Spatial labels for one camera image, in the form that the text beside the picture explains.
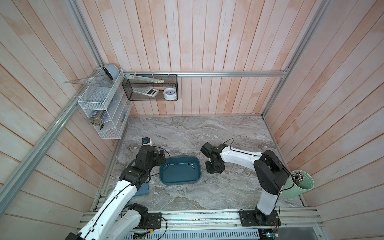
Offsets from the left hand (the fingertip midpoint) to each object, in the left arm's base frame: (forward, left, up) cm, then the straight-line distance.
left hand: (155, 155), depth 80 cm
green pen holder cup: (-14, -72, -1) cm, 74 cm away
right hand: (-2, -32, -16) cm, 36 cm away
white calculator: (+41, +7, +11) cm, 43 cm away
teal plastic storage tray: (-1, -12, -18) cm, 22 cm away
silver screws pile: (+1, -20, -15) cm, 25 cm away
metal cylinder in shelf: (+12, +30, +15) cm, 36 cm away
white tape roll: (+39, -6, +12) cm, 41 cm away
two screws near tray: (-8, -30, -16) cm, 35 cm away
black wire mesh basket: (+51, -5, +13) cm, 53 cm away
